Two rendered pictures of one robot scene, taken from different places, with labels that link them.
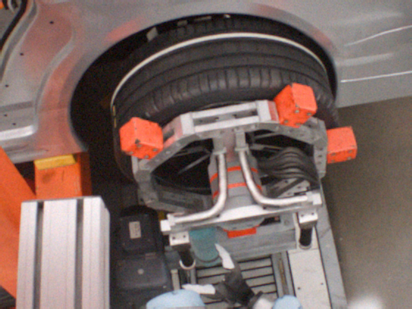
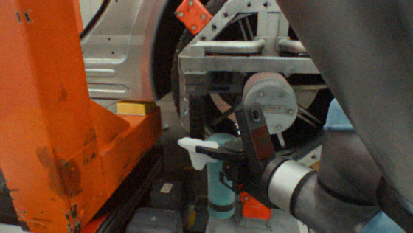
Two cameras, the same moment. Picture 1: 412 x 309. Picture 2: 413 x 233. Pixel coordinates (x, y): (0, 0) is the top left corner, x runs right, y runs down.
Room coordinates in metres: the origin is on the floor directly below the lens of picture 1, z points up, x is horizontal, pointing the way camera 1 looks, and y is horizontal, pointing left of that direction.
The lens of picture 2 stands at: (0.20, 0.02, 1.04)
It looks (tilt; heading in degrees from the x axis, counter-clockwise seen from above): 20 degrees down; 7
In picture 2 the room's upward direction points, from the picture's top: straight up
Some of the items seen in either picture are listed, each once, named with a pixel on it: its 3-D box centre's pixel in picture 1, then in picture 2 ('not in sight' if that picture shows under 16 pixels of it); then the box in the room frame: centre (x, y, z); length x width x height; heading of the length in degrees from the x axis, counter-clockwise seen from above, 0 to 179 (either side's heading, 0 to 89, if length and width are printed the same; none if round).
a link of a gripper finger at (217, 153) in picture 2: (215, 290); (219, 150); (0.60, 0.05, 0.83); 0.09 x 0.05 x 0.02; 80
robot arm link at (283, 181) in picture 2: (264, 307); (293, 185); (0.53, -0.07, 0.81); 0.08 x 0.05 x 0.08; 134
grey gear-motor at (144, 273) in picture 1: (144, 250); (168, 223); (0.99, 0.29, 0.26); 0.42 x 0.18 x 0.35; 178
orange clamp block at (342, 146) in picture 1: (338, 145); not in sight; (0.95, -0.38, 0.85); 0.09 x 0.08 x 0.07; 88
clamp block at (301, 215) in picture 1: (305, 209); not in sight; (0.74, -0.23, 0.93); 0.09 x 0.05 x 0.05; 178
